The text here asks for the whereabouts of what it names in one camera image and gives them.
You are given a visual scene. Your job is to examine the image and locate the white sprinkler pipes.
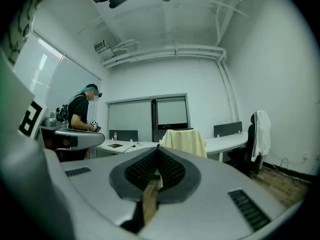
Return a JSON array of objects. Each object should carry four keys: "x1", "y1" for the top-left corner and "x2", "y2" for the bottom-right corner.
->
[{"x1": 176, "y1": 0, "x2": 251, "y2": 47}]

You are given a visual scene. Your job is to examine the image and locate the person's striped shirt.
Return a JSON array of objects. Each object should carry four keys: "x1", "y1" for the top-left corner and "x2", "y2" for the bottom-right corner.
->
[{"x1": 3, "y1": 0, "x2": 50, "y2": 65}]

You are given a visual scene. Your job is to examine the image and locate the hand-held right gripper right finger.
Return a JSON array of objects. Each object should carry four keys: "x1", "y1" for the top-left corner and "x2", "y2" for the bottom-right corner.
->
[{"x1": 139, "y1": 145, "x2": 288, "y2": 240}]

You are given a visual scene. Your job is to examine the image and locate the long white roller blind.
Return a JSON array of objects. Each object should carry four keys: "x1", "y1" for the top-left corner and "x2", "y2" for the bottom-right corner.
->
[{"x1": 46, "y1": 56, "x2": 102, "y2": 115}]

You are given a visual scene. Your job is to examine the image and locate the white venetian blind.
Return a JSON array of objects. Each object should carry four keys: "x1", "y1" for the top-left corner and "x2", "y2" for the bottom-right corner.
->
[{"x1": 13, "y1": 32, "x2": 63, "y2": 105}]

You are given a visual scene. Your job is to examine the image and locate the narrow white roller blind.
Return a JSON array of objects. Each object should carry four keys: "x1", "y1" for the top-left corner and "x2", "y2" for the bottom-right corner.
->
[{"x1": 156, "y1": 97, "x2": 188, "y2": 125}]

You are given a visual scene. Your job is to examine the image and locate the wide white roller blind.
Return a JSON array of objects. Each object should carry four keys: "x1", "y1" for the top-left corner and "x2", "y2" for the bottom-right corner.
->
[{"x1": 108, "y1": 99, "x2": 153, "y2": 143}]

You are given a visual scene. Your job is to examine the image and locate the pale yellow clothes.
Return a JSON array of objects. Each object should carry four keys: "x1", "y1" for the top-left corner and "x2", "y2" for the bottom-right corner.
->
[{"x1": 159, "y1": 128, "x2": 208, "y2": 192}]

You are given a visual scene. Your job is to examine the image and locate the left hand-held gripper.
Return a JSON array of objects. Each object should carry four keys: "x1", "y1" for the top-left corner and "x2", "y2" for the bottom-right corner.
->
[{"x1": 0, "y1": 48, "x2": 106, "y2": 151}]

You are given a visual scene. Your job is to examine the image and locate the black head-worn camera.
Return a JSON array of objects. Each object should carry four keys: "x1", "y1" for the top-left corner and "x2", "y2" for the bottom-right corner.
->
[{"x1": 108, "y1": 0, "x2": 134, "y2": 9}]

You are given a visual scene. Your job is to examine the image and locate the grey window frame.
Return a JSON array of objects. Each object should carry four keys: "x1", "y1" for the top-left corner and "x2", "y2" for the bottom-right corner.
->
[{"x1": 106, "y1": 93, "x2": 189, "y2": 143}]

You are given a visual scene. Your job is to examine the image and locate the white ceiling air unit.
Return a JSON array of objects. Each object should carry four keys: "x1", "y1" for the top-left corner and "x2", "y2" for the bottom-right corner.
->
[{"x1": 93, "y1": 40, "x2": 116, "y2": 60}]

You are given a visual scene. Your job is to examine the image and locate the grey desk divider panel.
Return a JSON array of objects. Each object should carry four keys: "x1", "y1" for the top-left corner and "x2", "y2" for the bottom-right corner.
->
[
  {"x1": 109, "y1": 129, "x2": 139, "y2": 143},
  {"x1": 213, "y1": 121, "x2": 243, "y2": 138},
  {"x1": 152, "y1": 127, "x2": 195, "y2": 143}
]

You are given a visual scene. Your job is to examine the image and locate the black office chair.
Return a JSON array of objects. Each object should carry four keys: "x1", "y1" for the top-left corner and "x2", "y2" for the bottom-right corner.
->
[{"x1": 226, "y1": 114, "x2": 263, "y2": 175}]

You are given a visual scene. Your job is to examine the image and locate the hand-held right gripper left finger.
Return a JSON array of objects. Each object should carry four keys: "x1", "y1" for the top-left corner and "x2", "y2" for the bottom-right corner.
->
[{"x1": 61, "y1": 145, "x2": 160, "y2": 229}]

